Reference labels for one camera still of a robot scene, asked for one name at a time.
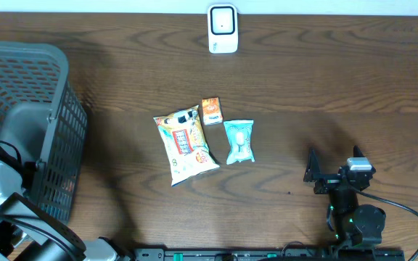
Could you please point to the teal snack packet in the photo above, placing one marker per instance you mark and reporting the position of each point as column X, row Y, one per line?
column 239, row 134

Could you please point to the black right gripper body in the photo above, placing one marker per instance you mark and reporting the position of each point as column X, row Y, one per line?
column 327, row 181

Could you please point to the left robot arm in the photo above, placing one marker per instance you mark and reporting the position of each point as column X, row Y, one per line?
column 42, row 219

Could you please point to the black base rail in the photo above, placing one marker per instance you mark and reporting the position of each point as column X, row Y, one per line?
column 290, row 253

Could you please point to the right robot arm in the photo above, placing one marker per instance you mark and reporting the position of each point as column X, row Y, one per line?
column 355, row 225

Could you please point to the white barcode scanner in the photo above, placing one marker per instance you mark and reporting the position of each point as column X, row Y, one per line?
column 223, row 37

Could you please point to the grey plastic basket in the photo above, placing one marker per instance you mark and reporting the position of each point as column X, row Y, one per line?
column 42, row 122

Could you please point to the small orange box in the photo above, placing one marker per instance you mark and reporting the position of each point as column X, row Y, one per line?
column 211, row 110

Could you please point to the yellow snack bag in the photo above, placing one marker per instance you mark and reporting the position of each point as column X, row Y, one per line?
column 185, row 145

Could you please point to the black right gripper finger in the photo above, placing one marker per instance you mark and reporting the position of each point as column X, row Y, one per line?
column 313, row 170
column 357, row 152

